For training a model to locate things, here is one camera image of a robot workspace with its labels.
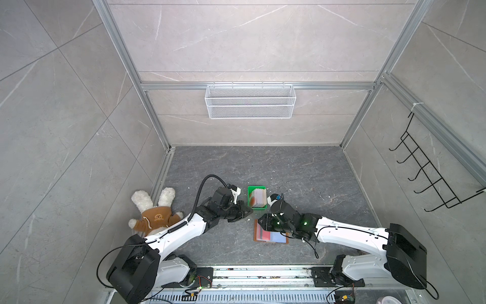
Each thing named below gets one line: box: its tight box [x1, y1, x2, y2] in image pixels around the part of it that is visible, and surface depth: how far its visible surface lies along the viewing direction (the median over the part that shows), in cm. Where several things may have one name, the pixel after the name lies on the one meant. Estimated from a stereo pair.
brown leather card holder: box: [253, 218, 290, 244], surface depth 84 cm
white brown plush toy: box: [128, 187, 185, 237], surface depth 85 cm
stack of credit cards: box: [249, 188, 268, 208], surface depth 95 cm
